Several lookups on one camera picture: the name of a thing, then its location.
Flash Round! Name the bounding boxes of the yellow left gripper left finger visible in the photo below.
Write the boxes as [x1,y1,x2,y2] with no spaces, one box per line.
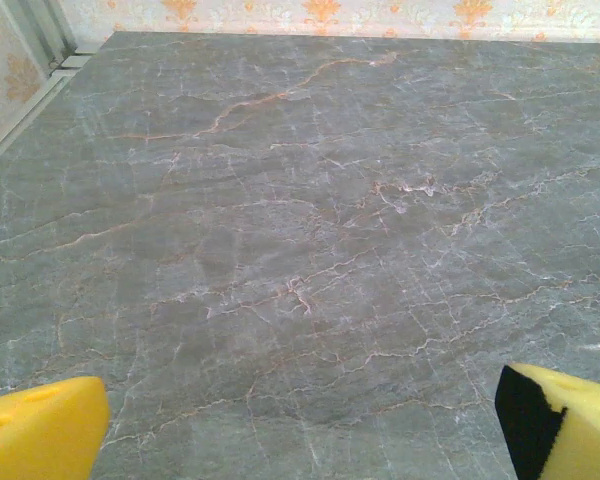
[0,376,112,480]

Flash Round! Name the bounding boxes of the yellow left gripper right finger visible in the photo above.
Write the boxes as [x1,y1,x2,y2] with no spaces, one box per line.
[494,363,600,480]

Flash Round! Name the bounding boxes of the aluminium side rail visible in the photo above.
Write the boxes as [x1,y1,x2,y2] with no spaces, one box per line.
[0,49,101,176]

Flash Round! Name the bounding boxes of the aluminium frame corner post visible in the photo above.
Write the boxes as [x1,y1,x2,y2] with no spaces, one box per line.
[2,0,77,76]

